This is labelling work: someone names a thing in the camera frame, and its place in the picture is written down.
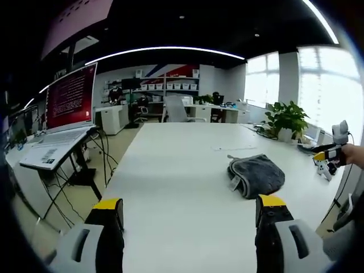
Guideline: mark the white laptop with red screen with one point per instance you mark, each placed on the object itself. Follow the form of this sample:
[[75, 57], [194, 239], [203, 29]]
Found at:
[[69, 102]]

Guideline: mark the white office desk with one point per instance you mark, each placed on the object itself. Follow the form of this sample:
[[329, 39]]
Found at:
[[233, 111]]

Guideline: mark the grey mesh office chair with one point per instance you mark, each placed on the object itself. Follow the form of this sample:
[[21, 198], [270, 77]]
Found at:
[[176, 109]]

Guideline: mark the shelf of white storage bins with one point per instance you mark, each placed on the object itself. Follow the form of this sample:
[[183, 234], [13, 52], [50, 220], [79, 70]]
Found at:
[[173, 85]]

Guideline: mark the white cabinet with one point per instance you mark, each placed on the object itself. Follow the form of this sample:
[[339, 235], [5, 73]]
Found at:
[[112, 118]]

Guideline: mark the black monitor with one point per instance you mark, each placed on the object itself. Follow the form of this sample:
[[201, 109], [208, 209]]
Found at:
[[131, 84]]

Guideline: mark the dark office chair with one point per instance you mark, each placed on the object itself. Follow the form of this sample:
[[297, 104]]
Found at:
[[348, 210]]

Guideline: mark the grey towel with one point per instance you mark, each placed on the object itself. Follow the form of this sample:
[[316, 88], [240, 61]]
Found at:
[[257, 175]]

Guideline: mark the curved ceiling light strip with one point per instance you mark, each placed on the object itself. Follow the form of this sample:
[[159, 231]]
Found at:
[[170, 50]]

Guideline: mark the small open laptop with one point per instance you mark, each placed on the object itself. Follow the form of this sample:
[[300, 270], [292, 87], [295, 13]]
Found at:
[[312, 133]]

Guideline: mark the black laptop stand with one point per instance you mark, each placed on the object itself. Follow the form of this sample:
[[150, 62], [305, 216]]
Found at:
[[85, 170]]

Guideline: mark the person's right hand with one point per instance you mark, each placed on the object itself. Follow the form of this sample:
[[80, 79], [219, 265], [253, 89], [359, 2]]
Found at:
[[355, 155]]

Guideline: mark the potted green plant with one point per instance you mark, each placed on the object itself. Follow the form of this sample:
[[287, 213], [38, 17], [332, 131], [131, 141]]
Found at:
[[287, 116]]

